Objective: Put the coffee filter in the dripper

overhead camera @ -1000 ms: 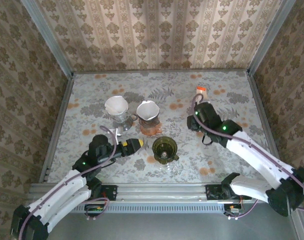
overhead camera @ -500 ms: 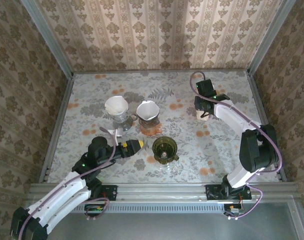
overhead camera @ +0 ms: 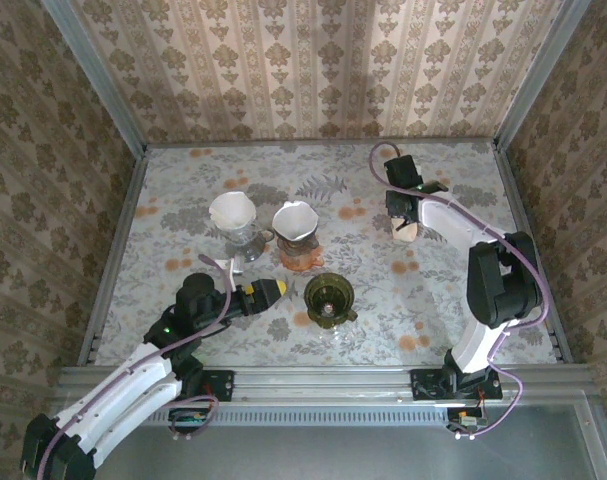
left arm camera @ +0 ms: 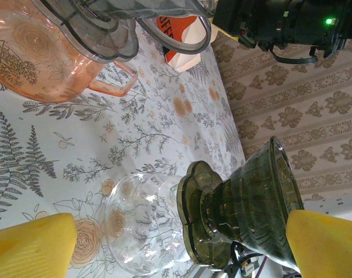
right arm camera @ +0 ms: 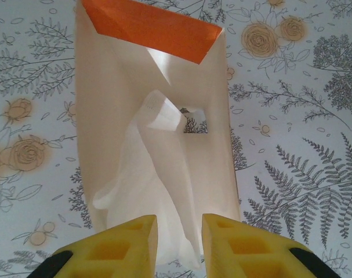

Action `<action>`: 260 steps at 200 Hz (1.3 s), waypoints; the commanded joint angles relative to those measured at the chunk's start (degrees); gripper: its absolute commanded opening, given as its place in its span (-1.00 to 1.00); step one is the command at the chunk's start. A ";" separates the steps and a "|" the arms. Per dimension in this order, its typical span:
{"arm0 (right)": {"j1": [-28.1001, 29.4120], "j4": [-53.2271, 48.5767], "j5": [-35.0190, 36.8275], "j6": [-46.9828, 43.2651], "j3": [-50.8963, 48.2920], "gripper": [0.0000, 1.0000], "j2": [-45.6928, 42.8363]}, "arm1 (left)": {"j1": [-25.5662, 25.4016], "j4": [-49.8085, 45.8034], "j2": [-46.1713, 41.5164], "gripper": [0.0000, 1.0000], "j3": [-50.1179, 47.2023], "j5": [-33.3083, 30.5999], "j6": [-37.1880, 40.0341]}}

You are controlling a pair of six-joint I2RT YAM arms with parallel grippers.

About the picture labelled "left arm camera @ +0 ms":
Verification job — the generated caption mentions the pink glass server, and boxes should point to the pink glass server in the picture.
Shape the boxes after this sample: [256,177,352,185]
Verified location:
[0,5,140,104]

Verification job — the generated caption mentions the orange coffee filter box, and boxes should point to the orange coffee filter box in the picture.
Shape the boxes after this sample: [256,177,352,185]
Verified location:
[155,16,215,72]

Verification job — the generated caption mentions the grey plastic coffee dripper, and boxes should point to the grey plastic coffee dripper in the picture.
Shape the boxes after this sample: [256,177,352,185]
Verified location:
[30,0,213,64]

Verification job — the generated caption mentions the thin black cable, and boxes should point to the thin black cable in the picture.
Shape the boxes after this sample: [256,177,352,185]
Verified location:
[267,43,320,64]

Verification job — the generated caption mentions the floral patterned table cover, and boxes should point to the floral patterned table cover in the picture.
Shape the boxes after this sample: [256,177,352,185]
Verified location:
[0,17,248,278]

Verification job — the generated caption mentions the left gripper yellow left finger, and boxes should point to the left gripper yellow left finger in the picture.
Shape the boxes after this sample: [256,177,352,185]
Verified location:
[0,213,78,278]

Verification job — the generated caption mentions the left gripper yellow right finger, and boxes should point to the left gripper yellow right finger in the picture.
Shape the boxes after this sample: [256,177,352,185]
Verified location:
[285,210,352,278]

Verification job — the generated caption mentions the small circuit board with wires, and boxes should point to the small circuit board with wires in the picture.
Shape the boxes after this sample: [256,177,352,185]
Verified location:
[239,254,259,277]

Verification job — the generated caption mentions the dark green coffee dripper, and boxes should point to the dark green coffee dripper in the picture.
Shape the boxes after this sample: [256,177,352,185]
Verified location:
[176,136,306,273]

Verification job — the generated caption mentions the clear glass server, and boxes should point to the clear glass server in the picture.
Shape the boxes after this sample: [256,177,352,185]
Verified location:
[104,172,195,276]

